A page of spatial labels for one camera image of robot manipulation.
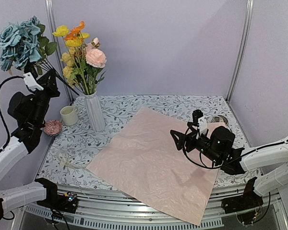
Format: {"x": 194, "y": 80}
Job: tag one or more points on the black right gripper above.
{"x": 182, "y": 137}

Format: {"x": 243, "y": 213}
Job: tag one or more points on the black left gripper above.
{"x": 51, "y": 84}

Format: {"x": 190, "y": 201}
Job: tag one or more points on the cream printed ribbon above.
{"x": 63, "y": 159}

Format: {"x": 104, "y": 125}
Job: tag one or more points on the pale yellow rose bunch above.
{"x": 72, "y": 70}

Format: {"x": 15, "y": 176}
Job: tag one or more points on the blue flower bunch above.
{"x": 24, "y": 43}

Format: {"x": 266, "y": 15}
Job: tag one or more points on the pink wrapping paper sheet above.
{"x": 142, "y": 161}

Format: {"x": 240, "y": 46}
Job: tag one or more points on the peach peony flower stem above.
{"x": 95, "y": 63}

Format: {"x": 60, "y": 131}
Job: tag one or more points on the yellow poppy flower stem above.
{"x": 74, "y": 38}

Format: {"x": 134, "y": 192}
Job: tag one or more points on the orange poppy flower stem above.
{"x": 77, "y": 71}

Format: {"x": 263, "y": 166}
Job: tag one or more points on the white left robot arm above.
{"x": 10, "y": 154}

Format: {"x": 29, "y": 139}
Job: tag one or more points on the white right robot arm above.
{"x": 275, "y": 153}

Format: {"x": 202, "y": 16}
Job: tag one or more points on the white ribbed ceramic vase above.
{"x": 94, "y": 112}

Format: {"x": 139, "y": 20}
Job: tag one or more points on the pink patterned ball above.
{"x": 52, "y": 128}

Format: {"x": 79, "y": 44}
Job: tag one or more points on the cream ceramic mug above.
{"x": 69, "y": 115}

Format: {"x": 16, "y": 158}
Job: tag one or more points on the floral patterned tablecloth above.
{"x": 82, "y": 143}

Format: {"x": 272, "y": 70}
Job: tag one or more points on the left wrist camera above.
{"x": 30, "y": 76}

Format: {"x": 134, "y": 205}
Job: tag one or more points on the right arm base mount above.
{"x": 249, "y": 199}

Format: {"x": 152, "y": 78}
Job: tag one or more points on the left aluminium frame post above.
{"x": 52, "y": 25}

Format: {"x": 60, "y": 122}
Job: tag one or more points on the aluminium frame post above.
{"x": 52, "y": 25}
{"x": 241, "y": 51}

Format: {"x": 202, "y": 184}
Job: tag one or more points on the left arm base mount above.
{"x": 68, "y": 202}

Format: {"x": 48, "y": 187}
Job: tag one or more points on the aluminium front rail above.
{"x": 115, "y": 210}

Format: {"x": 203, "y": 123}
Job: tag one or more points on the right aluminium frame post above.
{"x": 241, "y": 51}

